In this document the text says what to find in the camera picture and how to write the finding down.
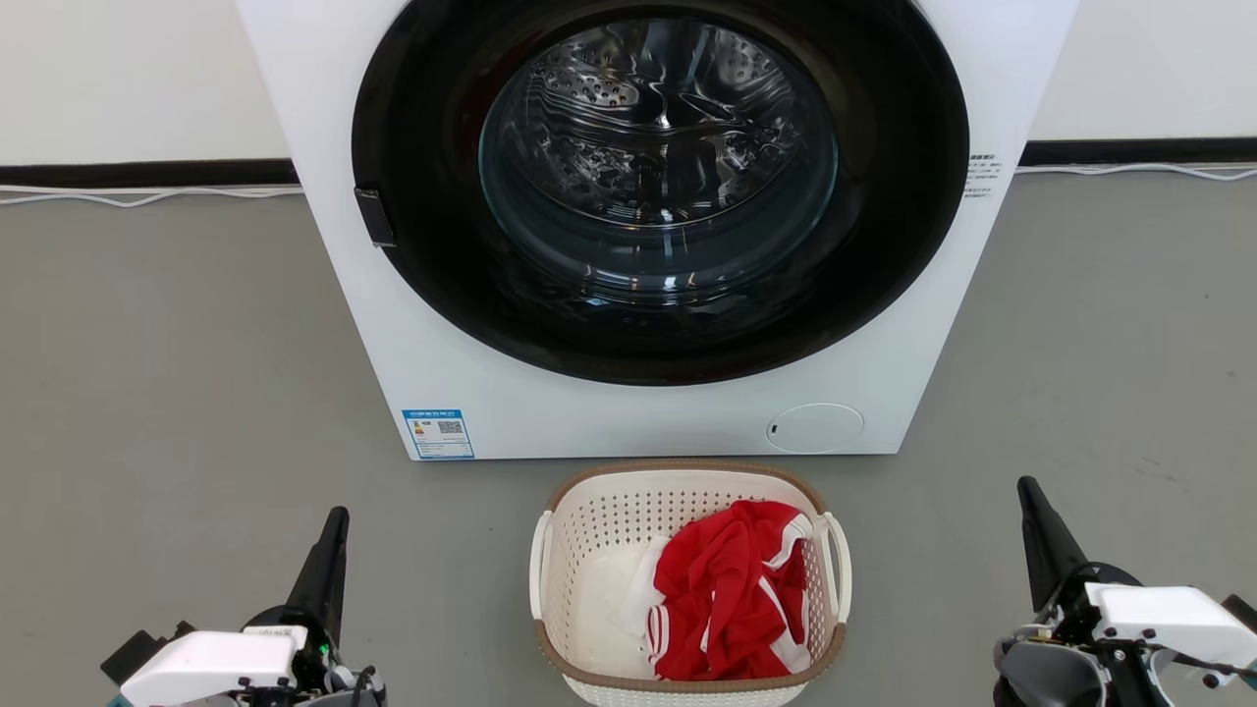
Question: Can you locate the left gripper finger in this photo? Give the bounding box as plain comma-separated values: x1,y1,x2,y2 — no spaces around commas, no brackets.
287,508,351,639

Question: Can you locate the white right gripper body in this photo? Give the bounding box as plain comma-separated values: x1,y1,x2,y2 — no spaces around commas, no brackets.
1056,565,1257,674

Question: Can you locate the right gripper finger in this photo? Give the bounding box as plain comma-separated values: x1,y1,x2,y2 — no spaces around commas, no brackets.
1017,477,1086,612

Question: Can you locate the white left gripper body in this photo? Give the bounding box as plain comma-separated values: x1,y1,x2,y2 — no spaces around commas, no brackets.
120,606,340,707

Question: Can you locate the white perforated laundry basket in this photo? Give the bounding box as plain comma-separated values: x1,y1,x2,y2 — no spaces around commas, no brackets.
528,458,853,707

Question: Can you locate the blue energy label sticker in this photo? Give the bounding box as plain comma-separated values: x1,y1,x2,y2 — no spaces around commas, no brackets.
402,408,475,461

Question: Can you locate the round white filter cover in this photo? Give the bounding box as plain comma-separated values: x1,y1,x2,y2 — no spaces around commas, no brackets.
766,403,866,455

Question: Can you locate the white garment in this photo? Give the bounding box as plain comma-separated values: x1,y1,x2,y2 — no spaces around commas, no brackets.
579,535,669,679

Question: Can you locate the red white-striped garment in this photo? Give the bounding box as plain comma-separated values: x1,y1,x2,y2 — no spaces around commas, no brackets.
645,499,816,681

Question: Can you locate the white front-load washing machine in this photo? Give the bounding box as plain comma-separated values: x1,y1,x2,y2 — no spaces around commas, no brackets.
234,0,1079,462

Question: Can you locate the black round washer door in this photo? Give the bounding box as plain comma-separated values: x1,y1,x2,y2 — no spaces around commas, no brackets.
352,0,971,387

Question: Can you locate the steel washing machine drum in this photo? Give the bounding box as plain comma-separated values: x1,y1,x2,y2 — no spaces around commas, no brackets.
478,18,840,296

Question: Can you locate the black door handle latch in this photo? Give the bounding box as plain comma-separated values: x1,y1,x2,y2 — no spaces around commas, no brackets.
354,187,397,248

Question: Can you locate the thin white floor cable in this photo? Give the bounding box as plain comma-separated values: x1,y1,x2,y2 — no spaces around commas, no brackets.
1016,162,1257,183
0,183,305,209

